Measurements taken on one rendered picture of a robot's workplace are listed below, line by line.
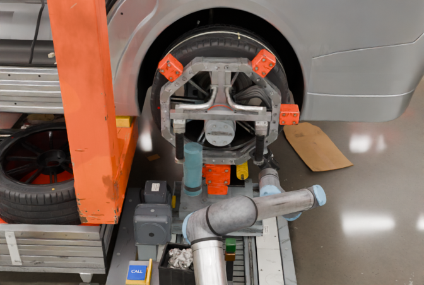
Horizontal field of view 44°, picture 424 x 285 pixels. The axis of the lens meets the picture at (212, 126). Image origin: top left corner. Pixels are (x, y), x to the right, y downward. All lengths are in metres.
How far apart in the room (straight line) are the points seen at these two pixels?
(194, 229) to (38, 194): 0.94
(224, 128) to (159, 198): 0.58
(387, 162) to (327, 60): 1.44
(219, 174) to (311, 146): 1.31
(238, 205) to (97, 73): 0.68
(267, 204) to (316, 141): 1.89
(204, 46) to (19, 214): 1.19
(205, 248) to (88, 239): 0.83
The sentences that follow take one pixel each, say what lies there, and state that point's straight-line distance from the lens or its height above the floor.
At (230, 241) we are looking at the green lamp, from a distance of 2.05.
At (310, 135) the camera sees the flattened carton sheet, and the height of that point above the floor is 0.01.
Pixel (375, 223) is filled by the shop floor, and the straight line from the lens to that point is 3.26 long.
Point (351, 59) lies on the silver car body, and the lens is 2.50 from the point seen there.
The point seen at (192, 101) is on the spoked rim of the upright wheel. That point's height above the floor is 0.87.
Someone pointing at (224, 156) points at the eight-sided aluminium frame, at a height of 0.62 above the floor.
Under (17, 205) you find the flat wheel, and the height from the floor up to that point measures 0.44.
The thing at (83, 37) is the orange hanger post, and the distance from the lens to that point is 1.88.
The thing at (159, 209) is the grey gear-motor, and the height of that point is 0.40.
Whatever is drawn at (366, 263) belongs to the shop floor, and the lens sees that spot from 3.01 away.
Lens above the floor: 2.11
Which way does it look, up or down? 33 degrees down
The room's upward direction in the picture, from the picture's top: 1 degrees clockwise
